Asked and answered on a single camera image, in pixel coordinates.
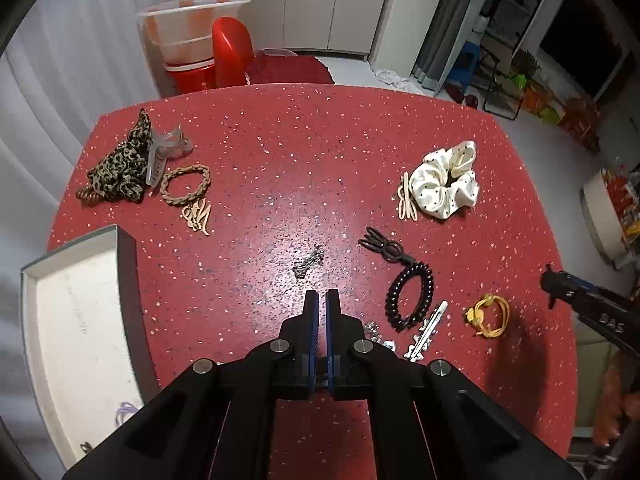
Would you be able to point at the white cloth on floor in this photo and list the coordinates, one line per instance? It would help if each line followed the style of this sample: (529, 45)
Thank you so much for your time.
(392, 77)

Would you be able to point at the beige hair clips pair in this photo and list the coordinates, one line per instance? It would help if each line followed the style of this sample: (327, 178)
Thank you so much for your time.
(406, 199)

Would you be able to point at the white polka dot scrunchie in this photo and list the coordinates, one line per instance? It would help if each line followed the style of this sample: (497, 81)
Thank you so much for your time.
(445, 185)

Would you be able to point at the white shallow tray box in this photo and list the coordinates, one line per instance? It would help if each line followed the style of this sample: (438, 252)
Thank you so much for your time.
(75, 340)

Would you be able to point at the silver metal hair clip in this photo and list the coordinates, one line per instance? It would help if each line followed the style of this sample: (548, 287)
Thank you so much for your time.
(426, 334)

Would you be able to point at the grey curtain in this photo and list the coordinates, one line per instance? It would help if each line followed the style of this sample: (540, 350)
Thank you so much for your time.
(445, 20)

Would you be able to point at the translucent plastic basin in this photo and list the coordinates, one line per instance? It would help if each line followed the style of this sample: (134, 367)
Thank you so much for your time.
(190, 25)

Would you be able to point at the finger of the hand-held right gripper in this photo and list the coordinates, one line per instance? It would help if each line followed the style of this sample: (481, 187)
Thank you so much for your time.
(562, 286)

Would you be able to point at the dark red cloth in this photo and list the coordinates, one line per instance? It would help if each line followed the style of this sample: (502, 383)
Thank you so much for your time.
(295, 70)

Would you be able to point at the black folding chair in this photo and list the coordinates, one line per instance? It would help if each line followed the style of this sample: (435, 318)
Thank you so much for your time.
(502, 90)

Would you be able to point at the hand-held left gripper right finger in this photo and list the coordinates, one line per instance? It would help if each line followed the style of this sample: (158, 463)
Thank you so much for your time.
(332, 312)

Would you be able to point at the red plastic bucket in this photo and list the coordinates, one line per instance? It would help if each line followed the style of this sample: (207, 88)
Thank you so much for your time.
(192, 77)

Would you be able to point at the blue plastic stool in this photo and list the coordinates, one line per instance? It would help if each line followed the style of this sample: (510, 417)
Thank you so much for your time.
(462, 62)

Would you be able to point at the red plastic chair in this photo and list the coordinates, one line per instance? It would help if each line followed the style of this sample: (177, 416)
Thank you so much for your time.
(230, 50)

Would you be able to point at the small metal charm pendant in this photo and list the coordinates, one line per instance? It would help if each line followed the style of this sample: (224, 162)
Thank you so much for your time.
(308, 262)

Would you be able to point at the white curtain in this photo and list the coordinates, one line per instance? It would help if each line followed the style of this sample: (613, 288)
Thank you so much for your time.
(60, 110)

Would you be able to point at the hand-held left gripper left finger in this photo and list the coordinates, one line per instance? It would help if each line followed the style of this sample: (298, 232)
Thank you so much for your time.
(311, 312)

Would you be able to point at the white storage container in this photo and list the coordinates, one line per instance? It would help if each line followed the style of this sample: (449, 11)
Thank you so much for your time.
(602, 220)

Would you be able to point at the beige letter hair clip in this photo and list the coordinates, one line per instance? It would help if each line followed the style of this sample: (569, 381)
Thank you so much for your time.
(197, 216)

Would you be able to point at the clear plastic claw clip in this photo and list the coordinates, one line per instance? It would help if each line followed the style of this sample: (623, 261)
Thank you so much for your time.
(162, 152)

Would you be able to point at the leopard print scrunchie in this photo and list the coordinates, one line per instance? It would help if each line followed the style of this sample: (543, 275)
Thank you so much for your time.
(125, 165)

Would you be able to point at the orange plastic bag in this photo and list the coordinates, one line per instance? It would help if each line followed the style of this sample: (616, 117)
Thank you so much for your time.
(614, 400)

